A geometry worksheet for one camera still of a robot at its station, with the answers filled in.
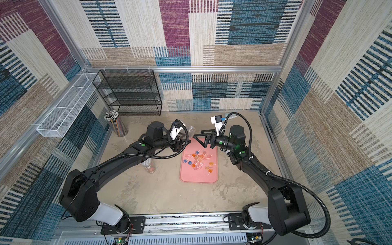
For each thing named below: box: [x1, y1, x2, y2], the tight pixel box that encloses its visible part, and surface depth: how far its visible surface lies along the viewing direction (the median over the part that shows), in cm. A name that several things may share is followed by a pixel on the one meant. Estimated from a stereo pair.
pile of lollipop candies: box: [182, 149, 217, 176], surface depth 96 cm
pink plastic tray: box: [179, 137, 218, 184], surface depth 93 cm
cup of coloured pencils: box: [103, 109, 129, 137], surface depth 98 cm
